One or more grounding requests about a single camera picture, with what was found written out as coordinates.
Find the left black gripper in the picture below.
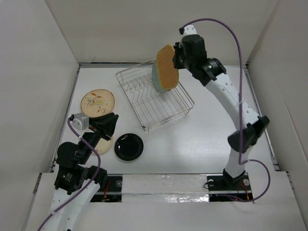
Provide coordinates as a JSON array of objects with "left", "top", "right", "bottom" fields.
[{"left": 79, "top": 111, "right": 118, "bottom": 163}]

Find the square woven bamboo tray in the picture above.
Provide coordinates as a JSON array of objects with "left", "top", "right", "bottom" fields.
[{"left": 156, "top": 44, "right": 179, "bottom": 91}]

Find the beige bird pattern plate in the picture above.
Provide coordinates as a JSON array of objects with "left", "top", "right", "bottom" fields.
[{"left": 80, "top": 89, "right": 115, "bottom": 118}]

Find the light green flower plate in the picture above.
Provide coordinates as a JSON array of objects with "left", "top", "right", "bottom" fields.
[{"left": 152, "top": 61, "right": 166, "bottom": 93}]

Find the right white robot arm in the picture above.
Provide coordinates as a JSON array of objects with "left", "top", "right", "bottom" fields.
[{"left": 173, "top": 34, "right": 270, "bottom": 189}]

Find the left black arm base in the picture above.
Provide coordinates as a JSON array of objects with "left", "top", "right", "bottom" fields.
[{"left": 91, "top": 174, "right": 123, "bottom": 203}]

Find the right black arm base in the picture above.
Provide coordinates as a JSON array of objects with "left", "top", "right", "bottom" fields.
[{"left": 203, "top": 173, "right": 253, "bottom": 202}]

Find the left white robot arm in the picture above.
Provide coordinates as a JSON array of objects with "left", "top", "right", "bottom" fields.
[{"left": 38, "top": 113, "right": 119, "bottom": 231}]

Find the plain beige plate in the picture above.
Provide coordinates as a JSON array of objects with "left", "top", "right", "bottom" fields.
[{"left": 94, "top": 137, "right": 114, "bottom": 155}]

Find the black round plate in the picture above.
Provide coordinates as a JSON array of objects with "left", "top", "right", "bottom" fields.
[{"left": 114, "top": 133, "right": 144, "bottom": 161}]

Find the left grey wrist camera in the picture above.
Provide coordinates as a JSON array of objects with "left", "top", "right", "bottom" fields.
[{"left": 71, "top": 113, "right": 89, "bottom": 131}]

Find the silver wire dish rack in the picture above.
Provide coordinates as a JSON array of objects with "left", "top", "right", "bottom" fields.
[{"left": 115, "top": 59, "right": 194, "bottom": 133}]

